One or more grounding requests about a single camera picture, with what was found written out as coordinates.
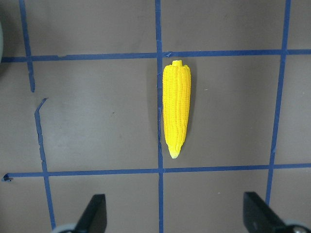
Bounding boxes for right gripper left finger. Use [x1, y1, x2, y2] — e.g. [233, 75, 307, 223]
[74, 194, 107, 233]

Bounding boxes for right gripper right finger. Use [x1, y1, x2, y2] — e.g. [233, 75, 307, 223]
[242, 191, 311, 233]

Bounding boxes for yellow corn cob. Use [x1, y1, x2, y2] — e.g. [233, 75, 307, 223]
[162, 60, 191, 159]

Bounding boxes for pale green electric pot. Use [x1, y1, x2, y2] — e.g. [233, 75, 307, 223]
[0, 22, 4, 63]

